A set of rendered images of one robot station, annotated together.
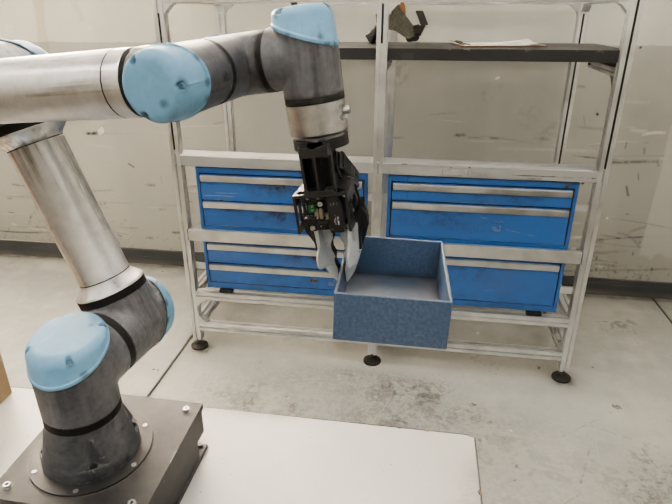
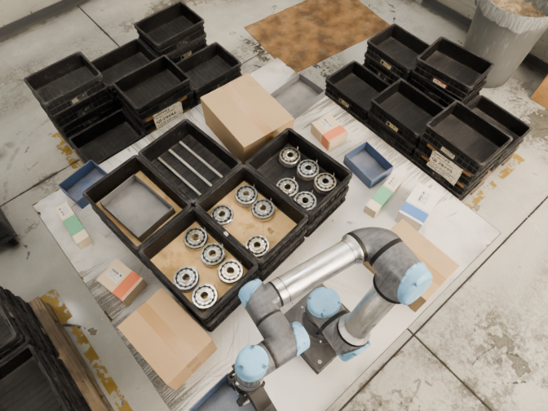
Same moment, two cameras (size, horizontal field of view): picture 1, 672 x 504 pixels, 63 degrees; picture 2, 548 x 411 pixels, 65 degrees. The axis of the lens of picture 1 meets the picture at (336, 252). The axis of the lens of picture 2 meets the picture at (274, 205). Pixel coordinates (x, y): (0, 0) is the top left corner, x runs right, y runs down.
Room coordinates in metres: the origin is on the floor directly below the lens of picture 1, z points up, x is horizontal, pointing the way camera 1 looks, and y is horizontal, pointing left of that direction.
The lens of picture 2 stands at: (0.87, -0.07, 2.50)
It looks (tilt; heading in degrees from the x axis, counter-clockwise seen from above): 60 degrees down; 131
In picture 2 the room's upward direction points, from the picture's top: 1 degrees counter-clockwise
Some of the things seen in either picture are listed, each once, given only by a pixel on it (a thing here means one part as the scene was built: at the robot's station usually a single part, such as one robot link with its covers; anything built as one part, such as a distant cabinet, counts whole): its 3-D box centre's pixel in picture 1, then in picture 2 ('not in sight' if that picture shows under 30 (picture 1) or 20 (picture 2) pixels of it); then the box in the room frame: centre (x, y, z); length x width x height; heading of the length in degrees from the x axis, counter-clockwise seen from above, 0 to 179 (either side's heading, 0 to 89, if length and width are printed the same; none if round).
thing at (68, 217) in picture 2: not in sight; (73, 224); (-0.46, 0.03, 0.73); 0.24 x 0.06 x 0.06; 169
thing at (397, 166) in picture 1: (378, 165); not in sight; (2.13, -0.17, 0.91); 1.70 x 0.10 x 0.05; 81
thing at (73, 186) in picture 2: not in sight; (86, 183); (-0.60, 0.21, 0.74); 0.20 x 0.15 x 0.07; 90
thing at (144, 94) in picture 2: not in sight; (159, 105); (-1.04, 0.97, 0.37); 0.40 x 0.30 x 0.45; 81
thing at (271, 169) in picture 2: not in sight; (298, 176); (0.23, 0.85, 0.87); 0.40 x 0.30 x 0.11; 177
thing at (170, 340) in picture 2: not in sight; (169, 338); (0.28, -0.04, 0.78); 0.30 x 0.22 x 0.16; 177
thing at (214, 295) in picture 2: not in sight; (204, 296); (0.30, 0.17, 0.86); 0.10 x 0.10 x 0.01
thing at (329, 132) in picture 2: not in sight; (329, 132); (0.13, 1.24, 0.74); 0.16 x 0.12 x 0.07; 164
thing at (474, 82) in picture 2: not in sight; (443, 87); (0.34, 2.34, 0.37); 0.42 x 0.34 x 0.46; 171
